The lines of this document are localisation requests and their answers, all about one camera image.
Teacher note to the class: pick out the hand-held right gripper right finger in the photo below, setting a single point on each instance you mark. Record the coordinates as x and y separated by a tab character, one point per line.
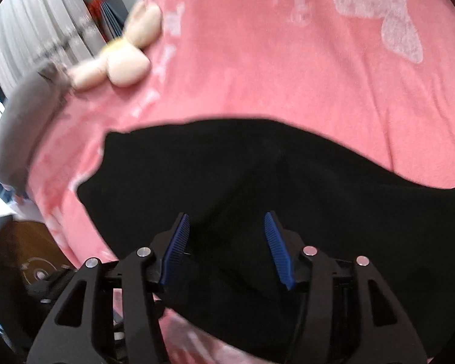
278	250

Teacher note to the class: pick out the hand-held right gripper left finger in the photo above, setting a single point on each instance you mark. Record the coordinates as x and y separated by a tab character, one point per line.
176	246

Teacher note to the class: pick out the black pants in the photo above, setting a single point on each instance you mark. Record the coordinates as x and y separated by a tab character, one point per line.
250	178

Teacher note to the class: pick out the brown round stool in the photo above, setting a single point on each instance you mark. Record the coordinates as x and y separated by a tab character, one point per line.
26	242

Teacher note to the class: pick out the cream flower plush toy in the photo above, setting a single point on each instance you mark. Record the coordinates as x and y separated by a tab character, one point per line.
127	68

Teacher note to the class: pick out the pink printed blanket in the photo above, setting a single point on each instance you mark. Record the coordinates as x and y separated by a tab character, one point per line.
288	64

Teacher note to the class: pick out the grey plush toy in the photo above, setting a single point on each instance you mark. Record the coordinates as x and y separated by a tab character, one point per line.
19	121

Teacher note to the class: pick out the red curtain tie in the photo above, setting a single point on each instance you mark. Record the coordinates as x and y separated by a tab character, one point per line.
97	4

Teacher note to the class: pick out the white curtain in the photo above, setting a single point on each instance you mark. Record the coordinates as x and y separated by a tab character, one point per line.
34	19

